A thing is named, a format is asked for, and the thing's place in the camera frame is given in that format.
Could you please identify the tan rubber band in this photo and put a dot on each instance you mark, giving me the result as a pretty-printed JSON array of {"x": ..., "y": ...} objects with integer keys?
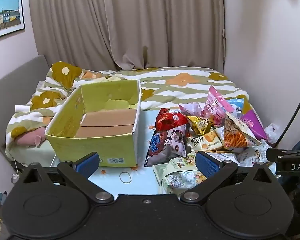
[{"x": 120, "y": 177}]

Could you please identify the yellow-green cardboard box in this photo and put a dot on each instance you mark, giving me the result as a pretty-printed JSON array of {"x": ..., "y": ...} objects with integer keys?
[{"x": 107, "y": 140}]

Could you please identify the framed houses picture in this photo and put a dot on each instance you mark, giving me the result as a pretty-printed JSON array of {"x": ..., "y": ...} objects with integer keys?
[{"x": 5, "y": 15}]

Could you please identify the gold snack bag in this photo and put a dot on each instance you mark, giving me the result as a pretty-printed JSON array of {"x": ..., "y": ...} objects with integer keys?
[{"x": 200, "y": 125}]

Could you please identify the grey upholstered headboard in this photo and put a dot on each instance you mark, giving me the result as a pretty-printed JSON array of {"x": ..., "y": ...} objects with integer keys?
[{"x": 17, "y": 77}]

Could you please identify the red snack bag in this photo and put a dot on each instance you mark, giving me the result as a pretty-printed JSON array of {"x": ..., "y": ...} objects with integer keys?
[{"x": 168, "y": 120}]

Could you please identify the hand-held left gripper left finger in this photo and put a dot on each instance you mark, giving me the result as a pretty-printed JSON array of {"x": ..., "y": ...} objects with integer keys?
[{"x": 88, "y": 165}]

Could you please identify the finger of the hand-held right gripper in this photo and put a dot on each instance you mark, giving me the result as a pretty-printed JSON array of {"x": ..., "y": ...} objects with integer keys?
[{"x": 285, "y": 152}]

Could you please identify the yellow cracker packet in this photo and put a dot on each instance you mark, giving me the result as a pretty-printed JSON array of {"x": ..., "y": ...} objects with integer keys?
[{"x": 205, "y": 140}]

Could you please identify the white and pink snack packet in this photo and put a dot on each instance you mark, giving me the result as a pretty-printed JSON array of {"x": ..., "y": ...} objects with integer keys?
[{"x": 192, "y": 108}]

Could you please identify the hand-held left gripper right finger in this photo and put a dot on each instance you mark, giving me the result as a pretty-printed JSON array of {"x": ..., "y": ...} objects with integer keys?
[{"x": 207, "y": 166}]

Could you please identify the white orange-sticks snack bag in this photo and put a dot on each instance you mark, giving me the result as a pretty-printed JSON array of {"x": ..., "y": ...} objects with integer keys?
[{"x": 236, "y": 137}]

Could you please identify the clear barcode snack packet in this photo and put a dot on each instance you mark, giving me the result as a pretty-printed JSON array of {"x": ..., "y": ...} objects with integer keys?
[{"x": 182, "y": 181}]

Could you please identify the crumpled white plastic bag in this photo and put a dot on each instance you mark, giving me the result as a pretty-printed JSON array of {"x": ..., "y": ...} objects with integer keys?
[{"x": 271, "y": 132}]

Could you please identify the silver cartoon snack bag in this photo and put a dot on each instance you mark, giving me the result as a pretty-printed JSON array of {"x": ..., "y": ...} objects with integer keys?
[{"x": 170, "y": 142}]

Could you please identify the light blue snack packet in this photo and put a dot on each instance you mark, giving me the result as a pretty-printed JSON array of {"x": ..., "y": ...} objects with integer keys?
[{"x": 237, "y": 103}]

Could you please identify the pale green snack bag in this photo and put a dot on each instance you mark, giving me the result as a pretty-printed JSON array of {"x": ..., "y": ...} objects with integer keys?
[{"x": 172, "y": 166}]

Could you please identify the pink snack bag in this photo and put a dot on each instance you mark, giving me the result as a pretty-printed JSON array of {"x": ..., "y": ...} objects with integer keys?
[{"x": 215, "y": 105}]

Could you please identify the pink plush toy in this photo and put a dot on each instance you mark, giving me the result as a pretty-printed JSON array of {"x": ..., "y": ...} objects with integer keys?
[{"x": 30, "y": 137}]

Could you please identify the floral striped blanket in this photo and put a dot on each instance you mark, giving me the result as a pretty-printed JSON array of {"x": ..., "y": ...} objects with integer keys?
[{"x": 180, "y": 82}]

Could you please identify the purple snack bag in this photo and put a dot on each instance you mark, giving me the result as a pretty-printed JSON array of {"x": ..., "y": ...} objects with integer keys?
[{"x": 252, "y": 125}]

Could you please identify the beige curtain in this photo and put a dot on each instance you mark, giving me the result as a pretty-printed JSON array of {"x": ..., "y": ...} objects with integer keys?
[{"x": 140, "y": 22}]

